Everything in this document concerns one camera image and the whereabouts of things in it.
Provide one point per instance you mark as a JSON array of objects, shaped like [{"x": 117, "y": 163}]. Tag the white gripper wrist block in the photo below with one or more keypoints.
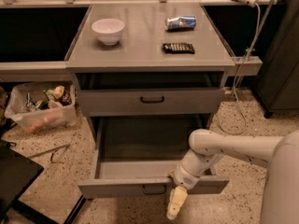
[{"x": 184, "y": 177}]

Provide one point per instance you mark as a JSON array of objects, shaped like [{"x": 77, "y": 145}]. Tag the grey drawer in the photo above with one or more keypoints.
[
  {"x": 149, "y": 102},
  {"x": 134, "y": 155}
]

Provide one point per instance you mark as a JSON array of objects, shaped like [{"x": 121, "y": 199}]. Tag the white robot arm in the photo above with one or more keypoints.
[{"x": 279, "y": 155}]

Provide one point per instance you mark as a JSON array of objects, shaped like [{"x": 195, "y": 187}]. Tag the grey top drawer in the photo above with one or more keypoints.
[{"x": 149, "y": 102}]

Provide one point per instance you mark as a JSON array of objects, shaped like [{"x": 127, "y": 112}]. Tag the grey drawer cabinet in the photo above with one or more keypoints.
[{"x": 138, "y": 61}]

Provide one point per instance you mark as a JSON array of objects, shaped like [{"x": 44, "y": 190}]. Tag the thin stick on floor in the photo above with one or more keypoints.
[{"x": 48, "y": 151}]

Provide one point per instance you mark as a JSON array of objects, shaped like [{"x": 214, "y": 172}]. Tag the black snack bar wrapper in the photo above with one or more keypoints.
[{"x": 178, "y": 48}]

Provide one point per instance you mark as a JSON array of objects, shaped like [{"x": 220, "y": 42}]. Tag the dark cabinet on wheels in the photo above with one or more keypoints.
[{"x": 277, "y": 85}]

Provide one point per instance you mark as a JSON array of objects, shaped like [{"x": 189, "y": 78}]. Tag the black chair base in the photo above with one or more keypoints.
[{"x": 17, "y": 174}]

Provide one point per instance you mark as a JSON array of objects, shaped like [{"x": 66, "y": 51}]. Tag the clear plastic storage bin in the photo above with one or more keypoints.
[{"x": 39, "y": 106}]

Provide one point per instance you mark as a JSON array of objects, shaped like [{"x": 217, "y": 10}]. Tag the white ceramic bowl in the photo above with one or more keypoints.
[{"x": 109, "y": 31}]

